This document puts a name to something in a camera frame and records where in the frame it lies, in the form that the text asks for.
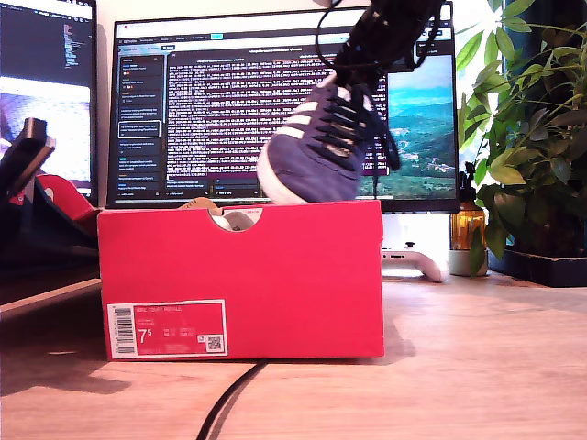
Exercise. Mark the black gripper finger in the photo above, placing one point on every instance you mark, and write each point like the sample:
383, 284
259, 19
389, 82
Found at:
41, 238
351, 71

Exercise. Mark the red Nike shoebox lid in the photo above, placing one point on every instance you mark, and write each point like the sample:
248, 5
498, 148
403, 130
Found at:
73, 201

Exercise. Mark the red Nike shoebox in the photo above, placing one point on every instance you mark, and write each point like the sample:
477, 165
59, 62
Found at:
275, 284

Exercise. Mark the large black computer monitor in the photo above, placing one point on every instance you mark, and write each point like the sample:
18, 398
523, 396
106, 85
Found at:
229, 114

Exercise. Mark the brown packing paper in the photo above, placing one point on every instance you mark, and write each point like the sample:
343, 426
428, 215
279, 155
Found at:
195, 204

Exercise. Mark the white monitor stand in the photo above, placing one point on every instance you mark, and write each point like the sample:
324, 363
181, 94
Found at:
413, 229

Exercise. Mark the green leafy houseplant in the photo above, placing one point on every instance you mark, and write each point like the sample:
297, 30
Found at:
527, 137

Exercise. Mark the amber pump bottle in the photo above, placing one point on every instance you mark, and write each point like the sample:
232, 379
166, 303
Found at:
465, 224

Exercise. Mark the black monitor with code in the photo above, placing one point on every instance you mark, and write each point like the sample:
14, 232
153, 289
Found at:
46, 46

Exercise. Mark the white game controller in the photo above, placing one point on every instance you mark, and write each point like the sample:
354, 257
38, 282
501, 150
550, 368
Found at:
428, 268

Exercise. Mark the dark teal curtain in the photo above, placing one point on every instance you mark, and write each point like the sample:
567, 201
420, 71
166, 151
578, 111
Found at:
564, 11

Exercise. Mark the pale green plant pot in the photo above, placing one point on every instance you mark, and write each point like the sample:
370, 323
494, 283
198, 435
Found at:
458, 266

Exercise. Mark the dark plant tray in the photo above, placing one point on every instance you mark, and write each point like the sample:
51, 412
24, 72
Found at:
541, 270

